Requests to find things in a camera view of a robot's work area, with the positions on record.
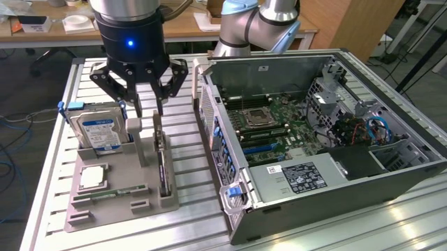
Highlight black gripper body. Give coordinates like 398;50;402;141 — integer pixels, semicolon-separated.
95;12;171;85

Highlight black graphics card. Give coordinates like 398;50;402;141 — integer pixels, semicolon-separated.
152;109;175;197

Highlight white tape box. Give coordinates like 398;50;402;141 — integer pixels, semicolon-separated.
62;15;95;35

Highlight hard disk with blue caddy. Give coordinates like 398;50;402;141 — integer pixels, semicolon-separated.
58;98;130;157

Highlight white papers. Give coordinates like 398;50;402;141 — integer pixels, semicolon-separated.
194;12;223;32

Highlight black chair base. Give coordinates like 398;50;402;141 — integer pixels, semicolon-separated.
30;47;76;76

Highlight wooden desk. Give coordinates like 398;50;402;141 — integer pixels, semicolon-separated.
0;0;321;57

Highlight cardboard box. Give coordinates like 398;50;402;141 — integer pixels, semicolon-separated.
206;0;225;19

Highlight CPU socket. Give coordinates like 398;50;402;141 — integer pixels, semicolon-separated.
245;107;275;129

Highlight white box with black lid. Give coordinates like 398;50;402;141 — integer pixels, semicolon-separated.
18;15;54;33

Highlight installed black RAM stick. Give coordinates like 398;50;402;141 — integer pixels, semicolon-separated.
241;124;291;139

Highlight silver CPU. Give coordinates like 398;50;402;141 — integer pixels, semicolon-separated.
79;166;108;190

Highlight blue expansion slot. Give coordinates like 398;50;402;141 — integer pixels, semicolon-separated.
243;145;281;155

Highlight clear plastic bag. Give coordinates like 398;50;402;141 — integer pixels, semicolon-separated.
0;0;35;16

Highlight green motherboard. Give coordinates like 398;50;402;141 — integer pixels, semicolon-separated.
223;91;333;164

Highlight grey parts rack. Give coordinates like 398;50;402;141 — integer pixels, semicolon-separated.
64;117;182;233

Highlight green RAM stick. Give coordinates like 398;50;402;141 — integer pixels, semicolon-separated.
76;184;147;199

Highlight silver disk bay cage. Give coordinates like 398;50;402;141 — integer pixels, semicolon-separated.
307;77;361;126

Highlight blue case latch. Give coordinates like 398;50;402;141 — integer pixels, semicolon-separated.
226;187;243;201

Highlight grey power supply unit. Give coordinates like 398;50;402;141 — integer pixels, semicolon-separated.
249;153;350;204

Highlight wooden cabinet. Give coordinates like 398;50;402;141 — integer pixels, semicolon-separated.
302;0;409;63

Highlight black plastic shroud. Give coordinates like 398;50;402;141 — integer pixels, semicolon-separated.
330;146;389;181

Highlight open black PC case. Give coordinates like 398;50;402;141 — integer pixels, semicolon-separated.
191;48;447;246

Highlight blue floor cable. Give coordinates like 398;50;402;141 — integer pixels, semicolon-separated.
0;115;32;225

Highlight black wire bundle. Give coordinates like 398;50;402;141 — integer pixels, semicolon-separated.
331;117;371;147

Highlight blue wire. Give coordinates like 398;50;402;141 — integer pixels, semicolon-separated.
366;116;394;144

